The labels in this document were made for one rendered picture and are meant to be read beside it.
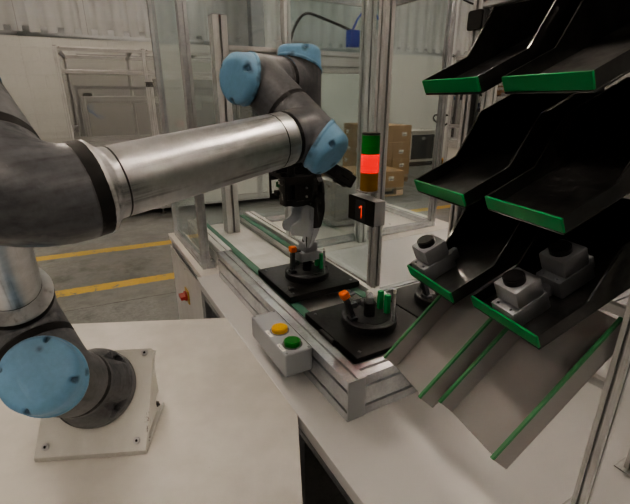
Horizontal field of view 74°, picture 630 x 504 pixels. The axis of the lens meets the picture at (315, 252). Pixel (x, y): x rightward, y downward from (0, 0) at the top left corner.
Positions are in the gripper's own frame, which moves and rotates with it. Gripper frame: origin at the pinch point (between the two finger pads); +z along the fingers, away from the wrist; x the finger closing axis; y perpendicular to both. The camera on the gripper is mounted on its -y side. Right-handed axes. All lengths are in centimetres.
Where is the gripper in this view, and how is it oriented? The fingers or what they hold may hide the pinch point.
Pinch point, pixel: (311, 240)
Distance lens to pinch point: 84.2
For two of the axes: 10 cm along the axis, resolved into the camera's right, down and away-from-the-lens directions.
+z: 0.0, 9.4, 3.4
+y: -8.7, 1.7, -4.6
